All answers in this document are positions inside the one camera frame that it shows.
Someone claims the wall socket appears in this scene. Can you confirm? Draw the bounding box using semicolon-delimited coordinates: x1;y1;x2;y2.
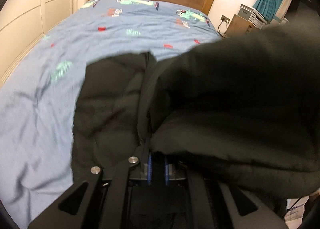
221;15;230;24

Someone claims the wooden drawer cabinet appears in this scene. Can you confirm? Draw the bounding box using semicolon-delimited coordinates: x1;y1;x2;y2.
224;14;259;38

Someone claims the white printer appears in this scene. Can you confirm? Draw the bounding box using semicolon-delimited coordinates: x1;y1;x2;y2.
238;4;267;29

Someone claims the white wardrobe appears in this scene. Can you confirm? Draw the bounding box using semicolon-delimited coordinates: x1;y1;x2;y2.
1;0;72;84

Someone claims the blue patterned bed duvet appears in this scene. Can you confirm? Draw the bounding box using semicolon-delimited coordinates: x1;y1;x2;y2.
1;0;220;228

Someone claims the black puffer jacket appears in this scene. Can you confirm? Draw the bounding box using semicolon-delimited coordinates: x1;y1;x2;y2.
71;22;319;198

